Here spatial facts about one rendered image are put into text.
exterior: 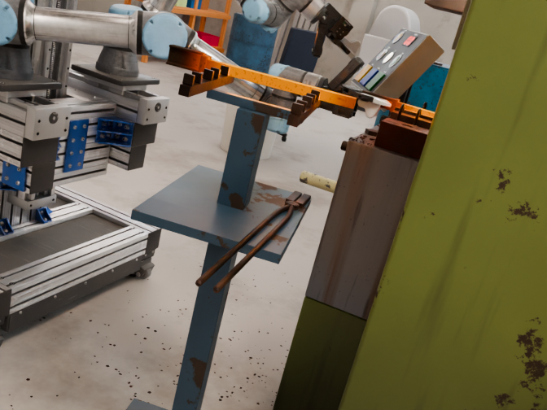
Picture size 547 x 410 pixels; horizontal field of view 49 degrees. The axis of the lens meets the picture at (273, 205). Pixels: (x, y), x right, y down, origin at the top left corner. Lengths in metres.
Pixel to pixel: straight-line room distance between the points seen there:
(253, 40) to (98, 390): 6.22
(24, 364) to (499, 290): 1.40
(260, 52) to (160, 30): 6.13
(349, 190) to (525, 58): 0.57
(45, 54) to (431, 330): 1.44
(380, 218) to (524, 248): 0.42
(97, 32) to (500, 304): 1.18
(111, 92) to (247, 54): 5.59
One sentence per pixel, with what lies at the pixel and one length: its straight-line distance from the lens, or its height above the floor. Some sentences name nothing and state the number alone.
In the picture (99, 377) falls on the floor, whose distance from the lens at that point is 2.01.
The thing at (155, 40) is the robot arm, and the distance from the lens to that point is 1.67.
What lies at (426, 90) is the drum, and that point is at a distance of 4.42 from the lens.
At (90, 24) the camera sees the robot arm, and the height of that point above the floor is 1.02.
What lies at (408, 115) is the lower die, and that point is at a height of 0.99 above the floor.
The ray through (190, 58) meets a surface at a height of 1.03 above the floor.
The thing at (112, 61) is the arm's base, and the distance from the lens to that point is 2.23.
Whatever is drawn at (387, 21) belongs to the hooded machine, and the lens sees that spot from 8.42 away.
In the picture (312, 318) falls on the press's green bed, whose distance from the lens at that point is 1.69.
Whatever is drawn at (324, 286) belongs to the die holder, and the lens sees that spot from 1.64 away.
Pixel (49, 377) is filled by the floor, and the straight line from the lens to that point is 2.00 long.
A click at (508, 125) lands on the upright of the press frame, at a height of 1.08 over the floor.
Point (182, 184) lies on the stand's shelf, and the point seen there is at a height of 0.76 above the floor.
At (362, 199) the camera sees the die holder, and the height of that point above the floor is 0.78.
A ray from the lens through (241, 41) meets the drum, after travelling 7.75.
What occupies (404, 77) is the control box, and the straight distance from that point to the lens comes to 2.12.
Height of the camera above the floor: 1.21
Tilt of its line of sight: 19 degrees down
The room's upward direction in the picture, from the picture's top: 14 degrees clockwise
